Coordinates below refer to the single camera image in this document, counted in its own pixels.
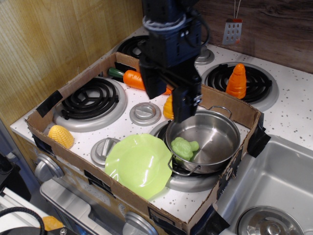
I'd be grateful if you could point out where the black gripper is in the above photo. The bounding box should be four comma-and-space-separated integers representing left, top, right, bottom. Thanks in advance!
138, 14, 202, 123

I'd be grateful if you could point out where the green toy broccoli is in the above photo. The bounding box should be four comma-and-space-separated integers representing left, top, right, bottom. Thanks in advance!
171, 137, 200, 161

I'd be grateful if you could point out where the stainless steel pan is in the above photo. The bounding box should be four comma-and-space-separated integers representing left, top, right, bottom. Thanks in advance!
165, 106, 241, 176

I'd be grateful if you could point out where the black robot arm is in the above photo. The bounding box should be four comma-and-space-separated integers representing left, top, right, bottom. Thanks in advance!
138, 0, 202, 123

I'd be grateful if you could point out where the orange toy pumpkin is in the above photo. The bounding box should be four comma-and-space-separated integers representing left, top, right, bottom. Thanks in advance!
163, 95, 174, 120

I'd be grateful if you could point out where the centre grey stove knob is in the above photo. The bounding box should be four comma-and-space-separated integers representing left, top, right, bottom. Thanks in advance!
130, 102, 161, 126

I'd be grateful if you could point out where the grey stove knob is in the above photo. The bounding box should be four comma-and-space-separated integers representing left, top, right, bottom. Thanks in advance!
130, 102, 161, 126
90, 138, 119, 167
195, 46, 215, 66

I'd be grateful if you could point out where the orange toy carrot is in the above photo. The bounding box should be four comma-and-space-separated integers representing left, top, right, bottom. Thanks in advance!
108, 67, 172, 95

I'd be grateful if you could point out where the back grey stove knob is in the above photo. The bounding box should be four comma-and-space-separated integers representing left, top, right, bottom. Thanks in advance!
195, 46, 215, 66

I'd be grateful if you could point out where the back left coil burner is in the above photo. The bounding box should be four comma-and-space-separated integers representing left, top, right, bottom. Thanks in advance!
117, 35, 149, 59

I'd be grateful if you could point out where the coil burner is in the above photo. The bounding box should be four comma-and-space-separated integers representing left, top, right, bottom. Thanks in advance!
201, 62, 279, 112
149, 120, 221, 193
53, 77, 127, 133
117, 35, 149, 59

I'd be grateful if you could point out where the orange toy cone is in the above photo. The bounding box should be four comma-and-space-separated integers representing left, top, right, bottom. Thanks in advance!
226, 63, 247, 99

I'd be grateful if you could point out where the front left coil burner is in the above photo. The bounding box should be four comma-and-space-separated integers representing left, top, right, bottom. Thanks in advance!
53, 77, 127, 133

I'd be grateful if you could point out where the green plastic plate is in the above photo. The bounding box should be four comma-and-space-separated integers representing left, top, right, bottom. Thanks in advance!
104, 134, 172, 200

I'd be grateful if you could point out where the hanging metal spatula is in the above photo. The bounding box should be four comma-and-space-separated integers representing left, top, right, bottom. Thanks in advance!
222, 0, 243, 45

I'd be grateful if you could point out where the front right coil burner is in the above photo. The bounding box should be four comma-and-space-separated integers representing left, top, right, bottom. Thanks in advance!
149, 120, 221, 193

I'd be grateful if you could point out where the back right coil burner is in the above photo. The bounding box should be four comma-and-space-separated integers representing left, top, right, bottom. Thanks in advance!
201, 62, 279, 112

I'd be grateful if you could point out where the front grey stove knob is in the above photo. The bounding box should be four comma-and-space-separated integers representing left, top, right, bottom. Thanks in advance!
90, 138, 119, 167

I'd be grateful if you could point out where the yellow toy corn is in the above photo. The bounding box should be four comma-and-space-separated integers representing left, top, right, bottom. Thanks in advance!
48, 125, 74, 149

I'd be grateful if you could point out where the cardboard fence box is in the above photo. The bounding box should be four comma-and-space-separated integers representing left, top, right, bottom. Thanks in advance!
26, 52, 270, 235

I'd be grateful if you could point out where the middle oven front knob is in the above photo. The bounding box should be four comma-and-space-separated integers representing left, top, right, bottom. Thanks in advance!
122, 211, 158, 235

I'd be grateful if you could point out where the oven knob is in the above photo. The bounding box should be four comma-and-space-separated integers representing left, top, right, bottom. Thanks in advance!
34, 153, 64, 182
122, 211, 158, 235

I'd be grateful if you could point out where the steel sink basin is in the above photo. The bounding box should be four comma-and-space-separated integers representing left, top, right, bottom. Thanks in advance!
217, 136, 313, 235

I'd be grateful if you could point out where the left oven front knob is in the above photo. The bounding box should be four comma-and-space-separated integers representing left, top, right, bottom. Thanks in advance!
34, 153, 64, 182

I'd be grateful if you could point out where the sink drain strainer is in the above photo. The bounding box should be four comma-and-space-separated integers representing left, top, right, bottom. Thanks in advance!
236, 206, 304, 235

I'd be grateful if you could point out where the orange toy bottom left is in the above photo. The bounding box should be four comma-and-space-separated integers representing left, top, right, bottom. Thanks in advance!
42, 216, 64, 231

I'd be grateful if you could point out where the grey oven door handle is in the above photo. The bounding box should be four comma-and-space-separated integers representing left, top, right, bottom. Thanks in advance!
40, 180, 124, 235

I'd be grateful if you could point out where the black braided cable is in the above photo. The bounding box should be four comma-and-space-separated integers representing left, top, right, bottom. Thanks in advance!
0, 207, 45, 235

